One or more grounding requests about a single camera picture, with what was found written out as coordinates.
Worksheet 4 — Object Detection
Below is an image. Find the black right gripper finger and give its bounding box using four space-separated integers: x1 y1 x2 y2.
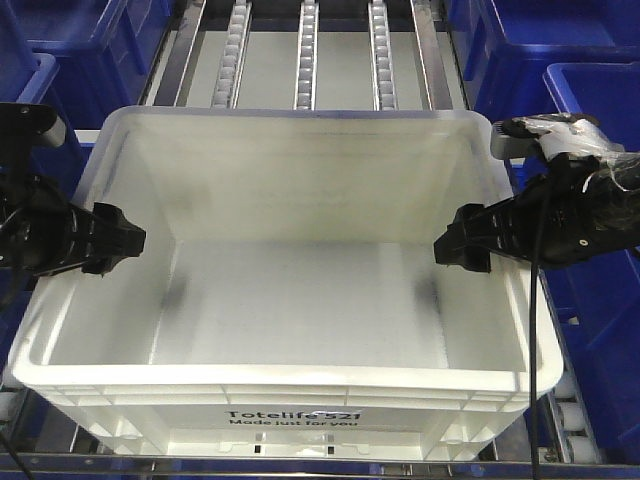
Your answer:
433 203 493 273

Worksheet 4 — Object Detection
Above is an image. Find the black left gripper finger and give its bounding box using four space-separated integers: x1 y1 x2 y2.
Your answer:
82 202 146 274

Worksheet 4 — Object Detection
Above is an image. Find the white plastic tote bin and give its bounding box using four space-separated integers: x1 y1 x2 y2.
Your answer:
6 107 563 461

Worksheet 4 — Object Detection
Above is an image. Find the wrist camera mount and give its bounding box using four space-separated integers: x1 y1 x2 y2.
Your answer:
490 112 625 163
1 102 67 148

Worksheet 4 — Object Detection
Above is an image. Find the right roller track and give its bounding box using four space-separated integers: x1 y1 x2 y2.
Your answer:
367 1 398 111

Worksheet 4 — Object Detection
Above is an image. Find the blue bin rear right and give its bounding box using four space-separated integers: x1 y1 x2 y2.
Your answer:
444 1 639 121

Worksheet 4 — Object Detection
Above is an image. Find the blue bin rear left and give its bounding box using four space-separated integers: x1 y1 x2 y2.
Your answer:
9 0 174 130

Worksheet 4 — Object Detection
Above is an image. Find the blue bin front left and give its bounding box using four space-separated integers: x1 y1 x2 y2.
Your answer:
1 53 90 366

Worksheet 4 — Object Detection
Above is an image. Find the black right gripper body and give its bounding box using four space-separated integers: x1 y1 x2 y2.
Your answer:
488 174 639 269

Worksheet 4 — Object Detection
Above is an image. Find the roller track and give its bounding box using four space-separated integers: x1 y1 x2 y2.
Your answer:
210 1 252 109
293 1 319 110
367 1 398 111

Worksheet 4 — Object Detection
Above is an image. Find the middle roller track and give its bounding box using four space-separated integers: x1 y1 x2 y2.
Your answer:
293 1 319 110

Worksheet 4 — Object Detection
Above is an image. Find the front steel shelf rail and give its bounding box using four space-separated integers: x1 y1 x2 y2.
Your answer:
0 452 640 479

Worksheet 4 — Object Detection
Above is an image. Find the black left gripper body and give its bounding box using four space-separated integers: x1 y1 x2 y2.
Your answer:
1 173 95 276

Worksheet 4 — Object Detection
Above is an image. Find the blue bin front right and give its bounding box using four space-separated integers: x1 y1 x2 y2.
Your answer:
509 62 640 464

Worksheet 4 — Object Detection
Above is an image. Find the left roller track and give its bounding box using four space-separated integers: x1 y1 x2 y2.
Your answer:
210 1 252 109

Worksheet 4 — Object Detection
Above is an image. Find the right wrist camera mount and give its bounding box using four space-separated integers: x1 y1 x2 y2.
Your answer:
490 112 625 163

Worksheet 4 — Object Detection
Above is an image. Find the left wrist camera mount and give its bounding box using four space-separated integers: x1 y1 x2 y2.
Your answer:
1 102 67 148

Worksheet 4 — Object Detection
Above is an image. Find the blue bin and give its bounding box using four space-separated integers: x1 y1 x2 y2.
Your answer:
9 0 174 130
444 1 639 121
1 53 90 366
509 62 640 464

